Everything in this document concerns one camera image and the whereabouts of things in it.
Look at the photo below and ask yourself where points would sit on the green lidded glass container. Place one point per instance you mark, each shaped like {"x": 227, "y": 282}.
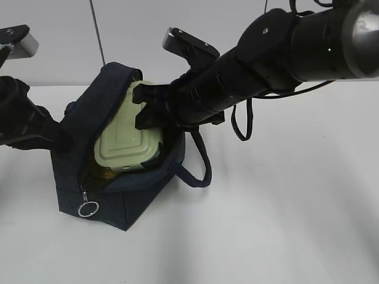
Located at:
{"x": 121, "y": 147}

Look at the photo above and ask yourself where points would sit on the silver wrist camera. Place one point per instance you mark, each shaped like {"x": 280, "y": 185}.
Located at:
{"x": 18, "y": 43}
{"x": 188, "y": 47}

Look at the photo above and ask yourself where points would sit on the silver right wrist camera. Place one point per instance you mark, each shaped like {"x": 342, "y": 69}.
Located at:
{"x": 188, "y": 47}

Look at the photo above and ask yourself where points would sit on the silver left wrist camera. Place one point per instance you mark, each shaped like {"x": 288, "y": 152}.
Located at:
{"x": 18, "y": 43}

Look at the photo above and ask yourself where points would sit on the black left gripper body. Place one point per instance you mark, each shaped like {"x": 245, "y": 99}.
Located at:
{"x": 34, "y": 130}

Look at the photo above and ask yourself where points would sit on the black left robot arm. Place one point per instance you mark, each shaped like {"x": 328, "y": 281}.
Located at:
{"x": 14, "y": 97}

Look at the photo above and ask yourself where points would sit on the navy blue lunch bag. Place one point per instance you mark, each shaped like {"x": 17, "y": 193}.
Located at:
{"x": 118, "y": 202}

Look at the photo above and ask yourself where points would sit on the yellow pear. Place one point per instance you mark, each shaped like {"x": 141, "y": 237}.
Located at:
{"x": 105, "y": 173}

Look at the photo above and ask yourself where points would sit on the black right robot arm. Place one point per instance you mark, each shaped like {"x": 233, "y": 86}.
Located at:
{"x": 275, "y": 54}

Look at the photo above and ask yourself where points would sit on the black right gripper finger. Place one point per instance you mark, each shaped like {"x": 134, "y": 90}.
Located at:
{"x": 149, "y": 118}
{"x": 150, "y": 94}

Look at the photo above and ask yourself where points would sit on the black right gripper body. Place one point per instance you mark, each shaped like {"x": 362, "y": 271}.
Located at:
{"x": 197, "y": 100}

